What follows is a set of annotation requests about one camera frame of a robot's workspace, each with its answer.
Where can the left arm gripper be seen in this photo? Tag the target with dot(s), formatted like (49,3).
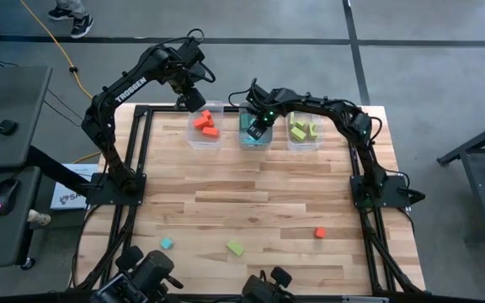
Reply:
(194,99)

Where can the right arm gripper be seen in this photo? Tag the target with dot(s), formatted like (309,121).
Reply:
(261,126)

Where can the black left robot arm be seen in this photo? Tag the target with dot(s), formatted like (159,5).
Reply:
(112,160)

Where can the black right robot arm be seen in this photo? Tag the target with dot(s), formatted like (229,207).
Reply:
(322,105)

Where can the middle clear plastic bin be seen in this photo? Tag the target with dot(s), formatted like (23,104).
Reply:
(238,139)

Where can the clear plastic bin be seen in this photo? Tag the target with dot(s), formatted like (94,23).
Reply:
(194,141)
(238,139)
(303,145)

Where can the red cube block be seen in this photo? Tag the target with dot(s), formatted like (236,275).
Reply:
(320,232)

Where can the person's shoe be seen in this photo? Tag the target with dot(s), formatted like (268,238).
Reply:
(81,26)
(59,13)

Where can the teal cube block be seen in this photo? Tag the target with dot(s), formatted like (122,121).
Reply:
(166,243)

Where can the person's leg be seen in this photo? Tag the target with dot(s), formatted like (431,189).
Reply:
(72,5)

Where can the black desk leg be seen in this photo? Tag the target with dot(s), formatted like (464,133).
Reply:
(53,166)

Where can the white printed sign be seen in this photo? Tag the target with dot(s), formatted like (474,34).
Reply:
(67,198)

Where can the grey desk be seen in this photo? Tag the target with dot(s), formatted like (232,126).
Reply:
(11,105)

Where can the small black device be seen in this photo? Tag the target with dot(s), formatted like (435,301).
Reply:
(6,126)

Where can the white cylindrical object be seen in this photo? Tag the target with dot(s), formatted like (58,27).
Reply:
(38,217)

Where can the black metal stand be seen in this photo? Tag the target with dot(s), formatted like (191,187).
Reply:
(474,143)

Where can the black computer mouse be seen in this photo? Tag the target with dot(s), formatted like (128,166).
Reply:
(4,198)

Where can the dark low desk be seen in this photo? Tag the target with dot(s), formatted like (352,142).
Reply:
(11,240)

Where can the black desk caster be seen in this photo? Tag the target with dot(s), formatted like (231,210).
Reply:
(27,264)

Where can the black aluminium table frame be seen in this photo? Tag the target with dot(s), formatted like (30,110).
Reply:
(162,110)

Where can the small black camera rig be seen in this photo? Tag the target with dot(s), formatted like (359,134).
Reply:
(263,290)

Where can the large black video camera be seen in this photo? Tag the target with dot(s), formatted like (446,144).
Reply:
(150,273)

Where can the silver metal bracket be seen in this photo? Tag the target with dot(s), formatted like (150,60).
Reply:
(365,299)

